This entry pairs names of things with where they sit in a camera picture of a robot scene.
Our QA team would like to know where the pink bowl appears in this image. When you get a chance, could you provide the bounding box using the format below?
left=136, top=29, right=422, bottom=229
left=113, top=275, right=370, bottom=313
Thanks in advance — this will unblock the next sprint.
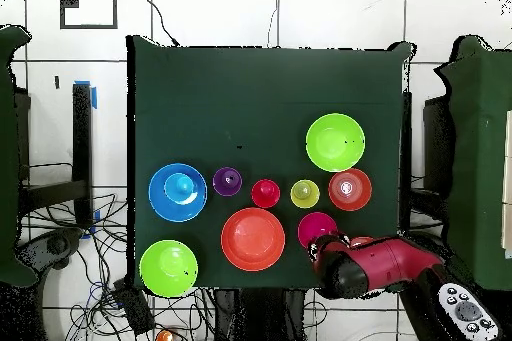
left=296, top=211, right=339, bottom=249

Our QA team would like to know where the large orange bowl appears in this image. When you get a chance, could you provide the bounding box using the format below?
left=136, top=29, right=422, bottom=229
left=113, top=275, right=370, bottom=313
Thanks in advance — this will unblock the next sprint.
left=220, top=207, right=287, bottom=273

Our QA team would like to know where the blue cup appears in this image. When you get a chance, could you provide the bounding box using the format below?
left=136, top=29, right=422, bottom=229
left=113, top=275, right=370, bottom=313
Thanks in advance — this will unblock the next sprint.
left=164, top=172, right=196, bottom=203

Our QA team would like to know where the green bowl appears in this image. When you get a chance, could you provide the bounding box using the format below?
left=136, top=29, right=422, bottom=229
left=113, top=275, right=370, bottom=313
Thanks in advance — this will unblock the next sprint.
left=305, top=112, right=366, bottom=173
left=138, top=239, right=200, bottom=299

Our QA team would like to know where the small orange bowl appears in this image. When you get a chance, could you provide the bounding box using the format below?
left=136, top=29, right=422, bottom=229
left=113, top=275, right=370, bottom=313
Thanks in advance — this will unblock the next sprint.
left=348, top=235, right=376, bottom=249
left=328, top=167, right=373, bottom=213

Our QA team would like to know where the yellow cup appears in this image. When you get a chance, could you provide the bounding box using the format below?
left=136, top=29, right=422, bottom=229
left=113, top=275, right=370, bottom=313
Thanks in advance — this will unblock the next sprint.
left=289, top=179, right=321, bottom=209

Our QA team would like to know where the red cup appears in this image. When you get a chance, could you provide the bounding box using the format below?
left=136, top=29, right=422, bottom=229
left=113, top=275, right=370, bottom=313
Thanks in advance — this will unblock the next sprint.
left=250, top=178, right=282, bottom=209

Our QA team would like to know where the gray chair base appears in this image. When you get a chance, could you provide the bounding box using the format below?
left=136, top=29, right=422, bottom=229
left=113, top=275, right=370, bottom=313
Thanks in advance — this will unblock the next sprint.
left=402, top=230, right=451, bottom=258

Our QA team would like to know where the purple cup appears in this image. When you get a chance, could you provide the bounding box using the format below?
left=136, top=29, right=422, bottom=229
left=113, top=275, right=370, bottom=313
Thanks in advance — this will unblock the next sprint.
left=212, top=166, right=244, bottom=198

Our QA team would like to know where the blue bowl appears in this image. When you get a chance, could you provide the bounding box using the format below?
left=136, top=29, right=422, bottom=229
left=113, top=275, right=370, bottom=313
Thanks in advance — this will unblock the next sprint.
left=148, top=162, right=209, bottom=223

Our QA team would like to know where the dark green table cloth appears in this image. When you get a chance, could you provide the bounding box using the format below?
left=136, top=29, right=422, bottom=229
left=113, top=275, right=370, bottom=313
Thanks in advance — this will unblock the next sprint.
left=126, top=34, right=413, bottom=293

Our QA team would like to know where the green covered side table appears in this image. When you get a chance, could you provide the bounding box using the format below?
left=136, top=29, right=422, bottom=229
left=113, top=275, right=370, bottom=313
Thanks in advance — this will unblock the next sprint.
left=434, top=35, right=512, bottom=299
left=0, top=23, right=39, bottom=288

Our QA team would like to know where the black power box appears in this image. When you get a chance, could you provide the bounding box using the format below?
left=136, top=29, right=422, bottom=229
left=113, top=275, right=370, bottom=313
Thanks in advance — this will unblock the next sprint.
left=111, top=277, right=156, bottom=337

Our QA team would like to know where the black chair base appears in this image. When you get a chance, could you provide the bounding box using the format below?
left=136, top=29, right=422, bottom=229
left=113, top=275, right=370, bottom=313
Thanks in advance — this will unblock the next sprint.
left=15, top=227, right=85, bottom=272

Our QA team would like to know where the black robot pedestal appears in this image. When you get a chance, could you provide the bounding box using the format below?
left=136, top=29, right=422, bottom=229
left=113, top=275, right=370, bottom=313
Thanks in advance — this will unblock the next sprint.
left=213, top=287, right=317, bottom=341

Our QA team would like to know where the bundle of floor cables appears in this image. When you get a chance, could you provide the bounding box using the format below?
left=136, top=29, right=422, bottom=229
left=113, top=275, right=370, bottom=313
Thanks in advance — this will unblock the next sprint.
left=19, top=192, right=217, bottom=341

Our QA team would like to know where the thin floor cable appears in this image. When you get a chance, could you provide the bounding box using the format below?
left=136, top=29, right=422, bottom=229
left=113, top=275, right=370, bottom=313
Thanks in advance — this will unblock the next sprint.
left=266, top=0, right=280, bottom=48

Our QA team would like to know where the black stool frame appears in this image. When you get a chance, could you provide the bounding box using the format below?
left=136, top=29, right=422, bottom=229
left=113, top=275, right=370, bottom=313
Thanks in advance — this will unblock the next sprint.
left=15, top=81, right=95, bottom=230

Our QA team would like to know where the black floor cable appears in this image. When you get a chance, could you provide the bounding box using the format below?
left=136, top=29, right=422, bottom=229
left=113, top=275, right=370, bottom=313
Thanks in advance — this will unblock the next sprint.
left=140, top=0, right=180, bottom=47

